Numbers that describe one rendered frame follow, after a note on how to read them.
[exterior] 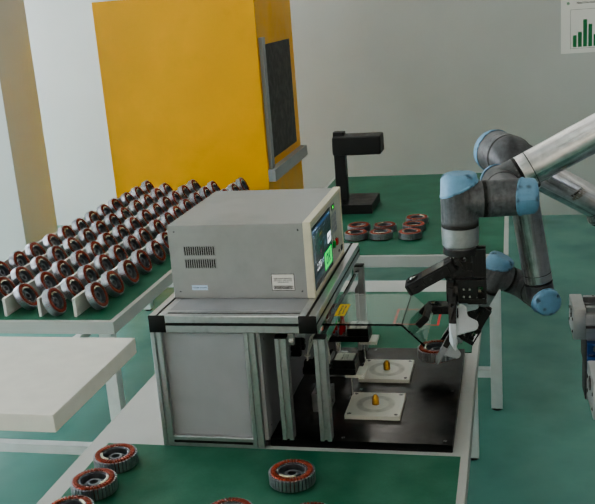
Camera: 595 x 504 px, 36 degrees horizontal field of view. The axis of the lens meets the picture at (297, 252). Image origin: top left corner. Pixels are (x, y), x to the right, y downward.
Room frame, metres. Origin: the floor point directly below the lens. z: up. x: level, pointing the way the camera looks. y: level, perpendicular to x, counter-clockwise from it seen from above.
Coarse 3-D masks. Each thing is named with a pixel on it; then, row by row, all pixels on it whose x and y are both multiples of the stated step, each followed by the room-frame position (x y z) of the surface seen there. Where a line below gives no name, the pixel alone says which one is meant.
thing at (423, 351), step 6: (426, 342) 2.54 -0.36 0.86; (432, 342) 2.54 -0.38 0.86; (438, 342) 2.53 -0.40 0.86; (420, 348) 2.49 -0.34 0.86; (426, 348) 2.49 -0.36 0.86; (432, 348) 2.51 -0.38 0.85; (438, 348) 2.51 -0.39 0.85; (420, 354) 2.48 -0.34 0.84; (426, 354) 2.46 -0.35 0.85; (432, 354) 2.45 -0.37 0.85; (426, 360) 2.46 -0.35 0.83; (432, 360) 2.45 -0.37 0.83; (444, 360) 2.45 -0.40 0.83
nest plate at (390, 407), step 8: (360, 392) 2.38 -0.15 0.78; (368, 392) 2.38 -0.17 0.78; (352, 400) 2.34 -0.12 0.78; (360, 400) 2.33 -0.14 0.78; (368, 400) 2.33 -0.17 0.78; (384, 400) 2.32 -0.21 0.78; (392, 400) 2.32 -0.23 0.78; (400, 400) 2.31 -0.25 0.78; (352, 408) 2.28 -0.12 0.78; (360, 408) 2.28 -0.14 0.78; (368, 408) 2.28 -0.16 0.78; (376, 408) 2.27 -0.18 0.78; (384, 408) 2.27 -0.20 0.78; (392, 408) 2.27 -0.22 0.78; (400, 408) 2.26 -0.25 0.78; (344, 416) 2.25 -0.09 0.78; (352, 416) 2.24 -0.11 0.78; (360, 416) 2.24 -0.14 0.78; (368, 416) 2.23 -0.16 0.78; (376, 416) 2.23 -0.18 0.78; (384, 416) 2.22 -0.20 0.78; (392, 416) 2.22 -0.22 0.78; (400, 416) 2.22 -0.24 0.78
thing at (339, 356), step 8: (336, 352) 2.35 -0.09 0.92; (344, 352) 2.35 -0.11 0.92; (352, 352) 2.35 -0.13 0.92; (312, 360) 2.37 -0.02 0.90; (336, 360) 2.30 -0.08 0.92; (344, 360) 2.29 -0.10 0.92; (352, 360) 2.29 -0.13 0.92; (304, 368) 2.31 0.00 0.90; (312, 368) 2.31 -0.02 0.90; (336, 368) 2.30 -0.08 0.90; (344, 368) 2.29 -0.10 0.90; (352, 368) 2.28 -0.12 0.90; (360, 368) 2.32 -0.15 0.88; (352, 376) 2.29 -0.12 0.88; (360, 376) 2.28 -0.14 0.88
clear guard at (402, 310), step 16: (336, 304) 2.34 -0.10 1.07; (352, 304) 2.33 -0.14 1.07; (368, 304) 2.32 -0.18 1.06; (384, 304) 2.31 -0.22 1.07; (400, 304) 2.30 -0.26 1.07; (416, 304) 2.34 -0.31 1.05; (336, 320) 2.21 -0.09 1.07; (352, 320) 2.20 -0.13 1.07; (368, 320) 2.19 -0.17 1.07; (384, 320) 2.19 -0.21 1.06; (400, 320) 2.18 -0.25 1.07; (416, 320) 2.24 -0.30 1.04; (416, 336) 2.14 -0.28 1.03
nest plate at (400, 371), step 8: (368, 360) 2.61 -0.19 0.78; (376, 360) 2.61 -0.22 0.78; (384, 360) 2.60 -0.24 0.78; (392, 360) 2.60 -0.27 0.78; (400, 360) 2.60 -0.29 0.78; (408, 360) 2.59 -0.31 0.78; (368, 368) 2.55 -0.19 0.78; (376, 368) 2.55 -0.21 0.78; (392, 368) 2.54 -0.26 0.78; (400, 368) 2.53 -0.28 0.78; (408, 368) 2.53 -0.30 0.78; (368, 376) 2.49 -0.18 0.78; (376, 376) 2.49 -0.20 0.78; (384, 376) 2.48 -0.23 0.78; (392, 376) 2.48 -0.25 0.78; (400, 376) 2.47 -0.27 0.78; (408, 376) 2.47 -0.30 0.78
